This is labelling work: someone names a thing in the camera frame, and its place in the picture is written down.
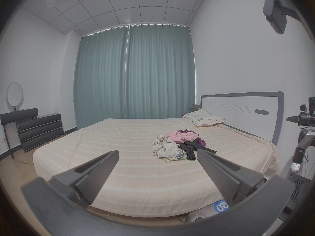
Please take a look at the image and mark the white printed pillow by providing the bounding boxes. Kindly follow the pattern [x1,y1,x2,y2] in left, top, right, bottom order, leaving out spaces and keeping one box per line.
[183,109,225,127]

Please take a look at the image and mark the blue-green curtain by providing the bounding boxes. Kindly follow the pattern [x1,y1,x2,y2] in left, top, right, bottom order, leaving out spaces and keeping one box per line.
[73,26,129,130]
[126,24,196,119]

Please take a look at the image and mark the black dressing table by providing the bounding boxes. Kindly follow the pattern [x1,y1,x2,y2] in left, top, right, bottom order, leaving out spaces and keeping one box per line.
[0,108,38,160]

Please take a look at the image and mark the black T-shirt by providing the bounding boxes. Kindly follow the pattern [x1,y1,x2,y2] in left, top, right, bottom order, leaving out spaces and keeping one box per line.
[177,142,217,161]

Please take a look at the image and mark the purple garment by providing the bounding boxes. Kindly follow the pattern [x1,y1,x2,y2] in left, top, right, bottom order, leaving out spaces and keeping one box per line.
[178,129,207,147]

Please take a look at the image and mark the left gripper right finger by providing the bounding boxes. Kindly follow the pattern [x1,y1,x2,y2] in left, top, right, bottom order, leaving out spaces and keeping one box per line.
[196,148,268,207]

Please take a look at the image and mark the bed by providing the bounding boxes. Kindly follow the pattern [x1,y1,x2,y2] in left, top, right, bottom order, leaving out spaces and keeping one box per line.
[33,92,284,218]

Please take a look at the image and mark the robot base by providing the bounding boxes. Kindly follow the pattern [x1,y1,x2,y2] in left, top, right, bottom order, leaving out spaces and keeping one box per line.
[185,199,230,223]

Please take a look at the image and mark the white printed pyjama garment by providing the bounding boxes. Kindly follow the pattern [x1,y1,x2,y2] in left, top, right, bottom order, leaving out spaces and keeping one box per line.
[151,135,187,163]

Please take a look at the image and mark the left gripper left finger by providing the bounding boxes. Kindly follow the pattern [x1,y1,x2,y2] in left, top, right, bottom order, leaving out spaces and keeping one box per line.
[50,150,120,208]

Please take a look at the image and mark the black chest of drawers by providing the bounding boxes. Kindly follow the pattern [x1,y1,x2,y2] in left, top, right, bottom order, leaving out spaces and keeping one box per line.
[16,113,65,153]

